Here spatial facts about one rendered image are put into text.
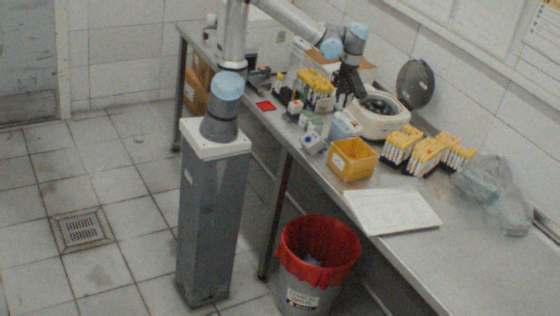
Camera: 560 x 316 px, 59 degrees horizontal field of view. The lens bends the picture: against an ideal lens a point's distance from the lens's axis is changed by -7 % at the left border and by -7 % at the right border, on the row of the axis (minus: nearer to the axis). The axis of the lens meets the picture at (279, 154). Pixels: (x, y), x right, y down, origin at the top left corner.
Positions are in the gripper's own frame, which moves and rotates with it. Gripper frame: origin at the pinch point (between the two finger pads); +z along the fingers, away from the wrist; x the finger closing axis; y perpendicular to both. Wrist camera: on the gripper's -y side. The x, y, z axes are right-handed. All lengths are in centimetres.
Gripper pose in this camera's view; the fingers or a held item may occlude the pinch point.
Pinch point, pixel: (341, 110)
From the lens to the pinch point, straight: 210.3
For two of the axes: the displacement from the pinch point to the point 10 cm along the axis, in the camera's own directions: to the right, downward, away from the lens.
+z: -1.6, 8.1, 5.7
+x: -8.9, 1.3, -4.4
